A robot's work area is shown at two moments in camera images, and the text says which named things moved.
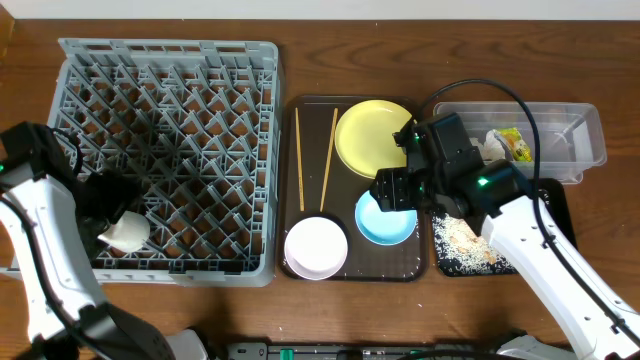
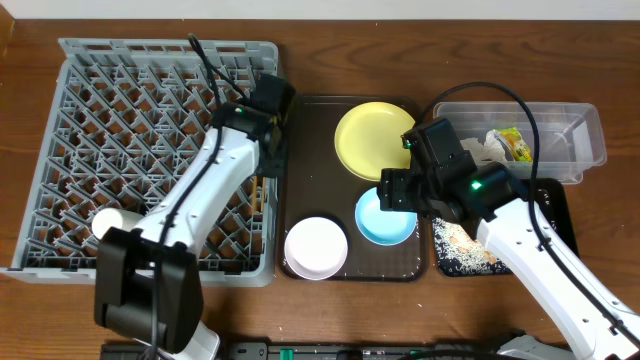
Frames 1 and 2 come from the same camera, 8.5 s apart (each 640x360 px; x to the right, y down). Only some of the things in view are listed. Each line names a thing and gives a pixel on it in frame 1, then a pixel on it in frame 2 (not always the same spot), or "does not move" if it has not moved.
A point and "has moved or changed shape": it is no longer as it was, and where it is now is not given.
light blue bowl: x=383 y=227 does not move
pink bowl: x=316 y=248 does not move
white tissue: x=490 y=150 does not move
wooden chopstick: x=299 y=161 -> x=254 y=200
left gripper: x=105 y=209 -> x=273 y=163
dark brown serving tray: x=316 y=182 does not move
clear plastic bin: x=555 y=140 does not move
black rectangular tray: x=458 y=250 does not move
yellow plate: x=364 y=137 does not move
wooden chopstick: x=329 y=157 -> x=263 y=193
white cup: x=129 y=231 has moved or changed shape
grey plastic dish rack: x=196 y=125 does not move
